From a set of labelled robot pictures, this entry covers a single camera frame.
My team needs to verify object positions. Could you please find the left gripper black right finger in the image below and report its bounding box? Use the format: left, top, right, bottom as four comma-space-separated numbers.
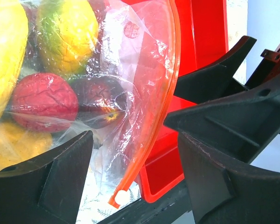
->
178, 133, 280, 224

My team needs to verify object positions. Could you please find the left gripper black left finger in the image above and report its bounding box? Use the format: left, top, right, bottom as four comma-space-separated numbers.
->
0, 131, 93, 224

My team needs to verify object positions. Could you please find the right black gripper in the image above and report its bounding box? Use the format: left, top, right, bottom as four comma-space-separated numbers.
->
164, 35, 280, 163

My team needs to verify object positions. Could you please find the clear zip top bag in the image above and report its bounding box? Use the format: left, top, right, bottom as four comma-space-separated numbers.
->
0, 0, 182, 210

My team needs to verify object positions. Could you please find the orange fruit toy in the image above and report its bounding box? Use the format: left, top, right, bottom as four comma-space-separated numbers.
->
0, 122, 53, 171

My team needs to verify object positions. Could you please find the red plastic tray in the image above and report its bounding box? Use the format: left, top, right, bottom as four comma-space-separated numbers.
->
120, 0, 230, 203

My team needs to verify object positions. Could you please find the dark purple fruit toy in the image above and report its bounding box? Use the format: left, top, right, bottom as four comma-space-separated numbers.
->
70, 76, 127, 129

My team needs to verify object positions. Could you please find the red apple toy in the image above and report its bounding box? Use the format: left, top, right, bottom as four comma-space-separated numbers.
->
10, 73, 78, 133

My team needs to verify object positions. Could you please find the yellow corn cob toy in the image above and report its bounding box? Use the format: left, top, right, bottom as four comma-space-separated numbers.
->
0, 0, 28, 118

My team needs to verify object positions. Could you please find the yellow orange mango toy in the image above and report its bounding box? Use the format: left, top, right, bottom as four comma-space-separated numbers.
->
36, 0, 99, 79

